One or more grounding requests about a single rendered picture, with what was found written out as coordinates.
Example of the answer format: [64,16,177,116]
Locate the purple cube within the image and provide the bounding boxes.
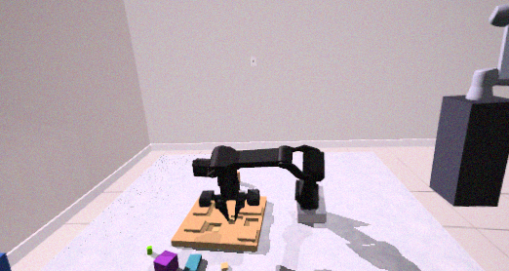
[153,251,179,271]

